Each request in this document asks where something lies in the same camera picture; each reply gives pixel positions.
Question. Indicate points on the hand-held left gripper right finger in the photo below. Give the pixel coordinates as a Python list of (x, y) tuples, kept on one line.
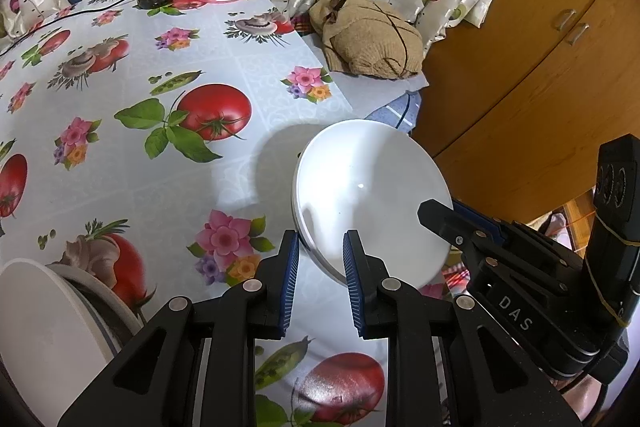
[(352, 288)]

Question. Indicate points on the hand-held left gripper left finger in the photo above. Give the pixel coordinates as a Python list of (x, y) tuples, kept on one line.
[(290, 283)]

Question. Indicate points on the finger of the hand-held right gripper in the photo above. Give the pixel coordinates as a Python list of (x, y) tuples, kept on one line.
[(450, 227), (482, 222)]

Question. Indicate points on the white plate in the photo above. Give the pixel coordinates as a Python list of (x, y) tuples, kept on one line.
[(370, 192)]

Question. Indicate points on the stack of white plates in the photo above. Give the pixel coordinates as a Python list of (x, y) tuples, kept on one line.
[(40, 322)]

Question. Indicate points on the red plaid cloth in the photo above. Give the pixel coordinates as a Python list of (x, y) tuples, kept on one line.
[(450, 282)]

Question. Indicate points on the blue striped cloth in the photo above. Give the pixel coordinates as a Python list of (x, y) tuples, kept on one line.
[(395, 112)]

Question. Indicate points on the wooden cabinet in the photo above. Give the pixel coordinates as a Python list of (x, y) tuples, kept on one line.
[(525, 82)]

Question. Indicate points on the floral printed tablecloth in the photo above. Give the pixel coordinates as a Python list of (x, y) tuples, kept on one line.
[(260, 107)]

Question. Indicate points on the brown knitted cloth bundle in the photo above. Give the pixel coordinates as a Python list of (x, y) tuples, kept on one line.
[(365, 37)]

